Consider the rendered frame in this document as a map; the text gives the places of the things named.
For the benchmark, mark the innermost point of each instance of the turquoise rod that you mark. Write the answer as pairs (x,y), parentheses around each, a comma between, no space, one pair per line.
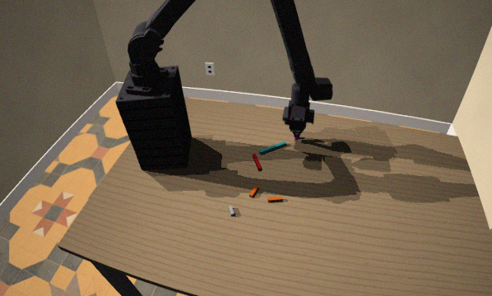
(272,148)

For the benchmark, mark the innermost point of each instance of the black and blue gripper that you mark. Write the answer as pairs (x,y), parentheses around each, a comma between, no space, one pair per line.
(311,116)

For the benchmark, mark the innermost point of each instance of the red rod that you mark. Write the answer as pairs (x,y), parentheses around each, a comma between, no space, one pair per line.
(257,162)

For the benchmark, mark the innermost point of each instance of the orange rod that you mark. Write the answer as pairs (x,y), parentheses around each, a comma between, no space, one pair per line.
(274,199)
(252,193)

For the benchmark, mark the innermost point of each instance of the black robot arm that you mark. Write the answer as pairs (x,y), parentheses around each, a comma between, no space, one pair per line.
(147,75)

